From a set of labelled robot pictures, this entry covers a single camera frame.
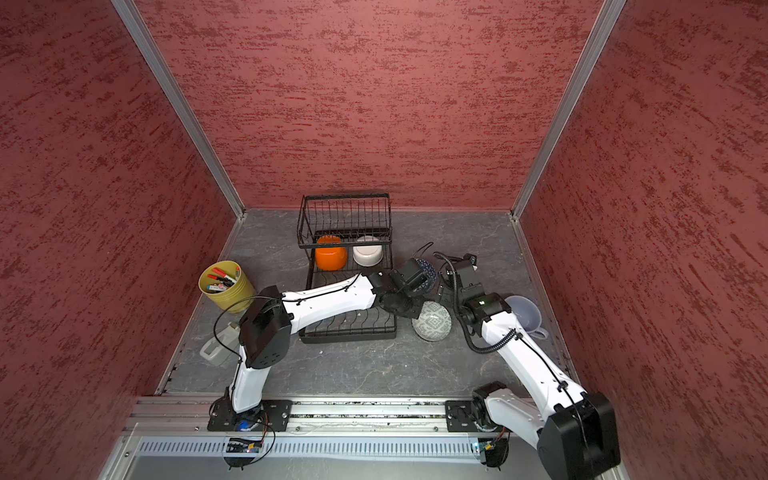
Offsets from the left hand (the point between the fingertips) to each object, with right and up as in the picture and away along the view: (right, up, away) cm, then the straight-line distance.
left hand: (415, 316), depth 84 cm
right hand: (+10, +6, 0) cm, 12 cm away
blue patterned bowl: (+2, +14, -17) cm, 22 cm away
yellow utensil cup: (-51, +5, 0) cm, 52 cm away
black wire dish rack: (-23, +24, +23) cm, 40 cm away
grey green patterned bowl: (+6, -3, +4) cm, 8 cm away
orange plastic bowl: (-28, +16, +15) cm, 35 cm away
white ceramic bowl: (-15, +17, +17) cm, 28 cm away
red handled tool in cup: (-58, +10, +5) cm, 59 cm away
